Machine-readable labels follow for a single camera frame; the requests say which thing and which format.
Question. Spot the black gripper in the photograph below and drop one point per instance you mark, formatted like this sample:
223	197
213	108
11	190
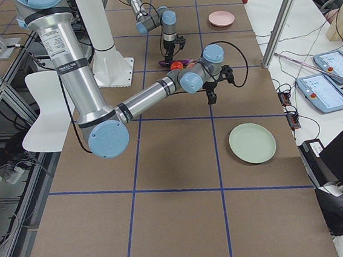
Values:
169	45
209	86

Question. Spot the purple eggplant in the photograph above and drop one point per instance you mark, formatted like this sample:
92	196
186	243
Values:
183	61

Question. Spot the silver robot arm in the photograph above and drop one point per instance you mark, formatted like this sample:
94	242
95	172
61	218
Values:
161	17
104	126

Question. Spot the light green plate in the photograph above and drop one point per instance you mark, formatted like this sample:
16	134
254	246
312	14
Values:
252	143

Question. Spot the pink plate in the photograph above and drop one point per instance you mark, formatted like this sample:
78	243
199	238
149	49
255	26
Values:
221	18

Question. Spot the near teach pendant tablet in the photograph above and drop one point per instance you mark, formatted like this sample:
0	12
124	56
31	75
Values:
321	92

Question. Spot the teach pendant tablet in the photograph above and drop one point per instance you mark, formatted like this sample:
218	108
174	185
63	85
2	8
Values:
331	62
321	92

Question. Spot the far teach pendant tablet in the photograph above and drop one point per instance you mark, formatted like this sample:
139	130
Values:
331	62

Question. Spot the white plastic chair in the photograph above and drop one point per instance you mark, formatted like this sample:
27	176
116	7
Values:
48	132

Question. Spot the reacher grabber stick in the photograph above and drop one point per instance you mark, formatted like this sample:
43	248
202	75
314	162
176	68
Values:
326	72

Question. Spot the aluminium frame post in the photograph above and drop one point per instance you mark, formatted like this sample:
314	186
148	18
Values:
278	28

